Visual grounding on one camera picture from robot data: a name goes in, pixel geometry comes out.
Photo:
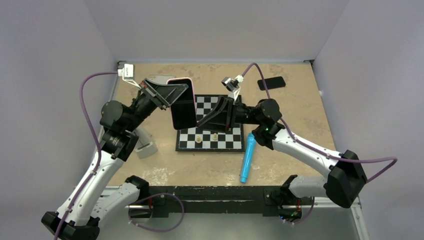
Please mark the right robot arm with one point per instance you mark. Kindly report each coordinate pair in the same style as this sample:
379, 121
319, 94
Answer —
342, 176

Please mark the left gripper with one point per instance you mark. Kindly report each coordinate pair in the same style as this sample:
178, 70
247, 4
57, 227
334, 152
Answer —
164, 94

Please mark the white chess piece bottom left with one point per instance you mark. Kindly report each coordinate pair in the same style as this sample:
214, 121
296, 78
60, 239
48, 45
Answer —
198, 138

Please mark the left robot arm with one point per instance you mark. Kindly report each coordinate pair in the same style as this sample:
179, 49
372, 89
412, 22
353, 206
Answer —
83, 214

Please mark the black white chessboard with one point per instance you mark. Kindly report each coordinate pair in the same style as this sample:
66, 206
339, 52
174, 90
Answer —
233, 142

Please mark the white phone case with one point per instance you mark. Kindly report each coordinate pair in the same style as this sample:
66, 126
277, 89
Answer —
160, 78

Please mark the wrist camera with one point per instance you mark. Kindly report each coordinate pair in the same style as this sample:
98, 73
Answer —
127, 74
233, 86

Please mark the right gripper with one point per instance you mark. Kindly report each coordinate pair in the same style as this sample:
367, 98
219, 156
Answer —
222, 116

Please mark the blue toy microphone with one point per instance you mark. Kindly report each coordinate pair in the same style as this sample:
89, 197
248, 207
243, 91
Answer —
248, 157

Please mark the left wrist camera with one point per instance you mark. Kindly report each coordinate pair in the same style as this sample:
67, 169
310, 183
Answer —
127, 74

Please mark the black phone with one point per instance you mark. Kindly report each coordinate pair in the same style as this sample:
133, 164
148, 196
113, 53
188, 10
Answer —
271, 83

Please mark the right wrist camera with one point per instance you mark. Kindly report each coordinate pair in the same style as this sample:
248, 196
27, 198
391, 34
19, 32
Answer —
233, 86

